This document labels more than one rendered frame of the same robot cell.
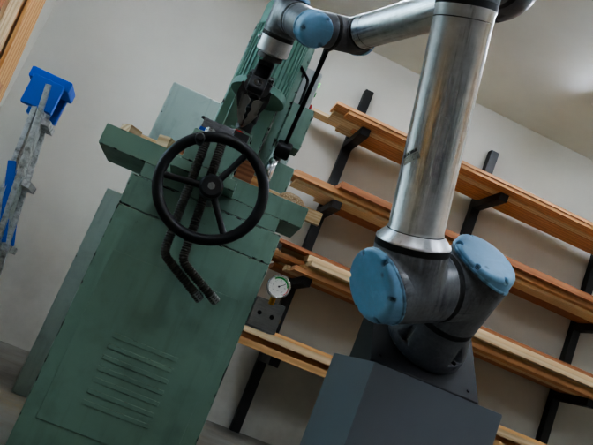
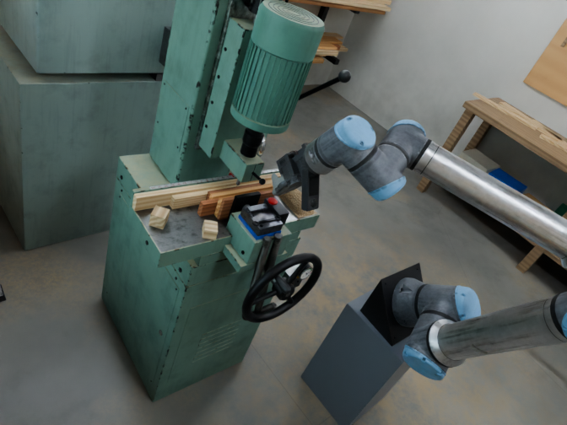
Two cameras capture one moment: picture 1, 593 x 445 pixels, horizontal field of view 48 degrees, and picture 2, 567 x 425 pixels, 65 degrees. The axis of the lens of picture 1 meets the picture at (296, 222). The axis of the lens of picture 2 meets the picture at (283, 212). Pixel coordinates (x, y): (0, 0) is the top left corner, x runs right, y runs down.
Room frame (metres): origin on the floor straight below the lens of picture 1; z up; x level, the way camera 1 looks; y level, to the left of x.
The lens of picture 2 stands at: (1.00, 0.99, 1.78)
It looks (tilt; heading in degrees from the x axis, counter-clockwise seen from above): 36 degrees down; 314
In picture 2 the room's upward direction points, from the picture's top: 23 degrees clockwise
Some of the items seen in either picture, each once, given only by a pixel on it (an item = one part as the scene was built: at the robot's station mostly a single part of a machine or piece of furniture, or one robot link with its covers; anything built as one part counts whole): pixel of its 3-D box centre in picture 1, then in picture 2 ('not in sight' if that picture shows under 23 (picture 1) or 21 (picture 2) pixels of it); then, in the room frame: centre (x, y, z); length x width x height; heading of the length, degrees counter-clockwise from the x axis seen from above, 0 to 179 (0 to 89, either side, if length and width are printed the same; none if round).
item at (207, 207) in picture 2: not in sight; (232, 202); (1.90, 0.30, 0.92); 0.23 x 0.02 x 0.05; 95
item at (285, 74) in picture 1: (275, 55); (275, 69); (1.96, 0.26, 1.35); 0.18 x 0.18 x 0.31
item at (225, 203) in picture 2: (221, 163); (246, 204); (1.87, 0.26, 0.94); 0.20 x 0.01 x 0.08; 95
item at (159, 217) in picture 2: (130, 133); (159, 217); (1.88, 0.54, 0.92); 0.05 x 0.04 x 0.04; 142
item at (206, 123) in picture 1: (224, 136); (266, 216); (1.76, 0.27, 0.99); 0.13 x 0.11 x 0.06; 95
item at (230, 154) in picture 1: (212, 159); (257, 234); (1.76, 0.28, 0.91); 0.15 x 0.14 x 0.09; 95
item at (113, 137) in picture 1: (205, 180); (239, 226); (1.85, 0.29, 0.87); 0.61 x 0.30 x 0.06; 95
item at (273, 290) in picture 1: (276, 290); (303, 271); (1.77, -0.02, 0.65); 0.06 x 0.04 x 0.08; 95
